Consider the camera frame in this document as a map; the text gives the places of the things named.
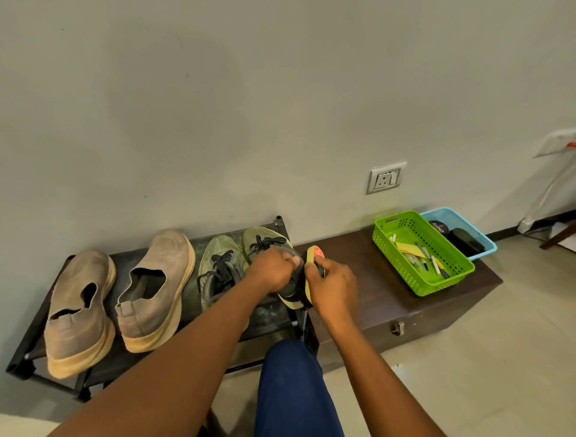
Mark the person's right hand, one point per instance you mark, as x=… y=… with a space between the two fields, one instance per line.
x=330 y=288

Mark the person's left hand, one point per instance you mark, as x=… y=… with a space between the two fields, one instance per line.
x=270 y=268

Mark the green sneaker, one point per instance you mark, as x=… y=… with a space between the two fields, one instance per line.
x=218 y=265
x=263 y=236

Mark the yellow-edged shoe shine sponge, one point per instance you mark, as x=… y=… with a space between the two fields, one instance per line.
x=312 y=254

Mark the yellow sticky note pad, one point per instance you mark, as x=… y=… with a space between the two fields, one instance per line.
x=409 y=250

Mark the teal pen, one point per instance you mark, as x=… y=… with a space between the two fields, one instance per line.
x=422 y=250

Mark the beige suede shoe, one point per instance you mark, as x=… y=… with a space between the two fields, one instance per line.
x=78 y=342
x=162 y=265

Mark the person's left forearm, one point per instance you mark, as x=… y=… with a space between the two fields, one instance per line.
x=166 y=373

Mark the person's right forearm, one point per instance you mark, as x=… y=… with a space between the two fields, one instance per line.
x=378 y=382

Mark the dark brown low bench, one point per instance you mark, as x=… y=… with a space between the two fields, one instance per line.
x=373 y=292

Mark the green plastic basket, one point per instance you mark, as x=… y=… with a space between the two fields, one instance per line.
x=423 y=286

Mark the dark blue trousers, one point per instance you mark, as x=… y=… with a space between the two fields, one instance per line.
x=292 y=391

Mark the round black polish tin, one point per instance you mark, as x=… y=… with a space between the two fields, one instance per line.
x=439 y=226

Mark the black metal shoe rack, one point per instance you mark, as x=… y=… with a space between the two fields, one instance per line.
x=130 y=261

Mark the light blue plastic basket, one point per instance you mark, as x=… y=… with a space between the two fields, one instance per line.
x=454 y=216

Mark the grey furniture base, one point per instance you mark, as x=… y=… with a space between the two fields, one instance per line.
x=524 y=225

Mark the dark skirting strip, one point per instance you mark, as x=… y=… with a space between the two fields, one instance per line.
x=526 y=225

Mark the brown wooden furniture leg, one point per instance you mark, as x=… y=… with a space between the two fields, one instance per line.
x=560 y=238

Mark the white wall socket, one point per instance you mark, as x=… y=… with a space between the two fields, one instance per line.
x=385 y=178

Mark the small white wall plate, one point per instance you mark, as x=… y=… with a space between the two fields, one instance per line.
x=555 y=143

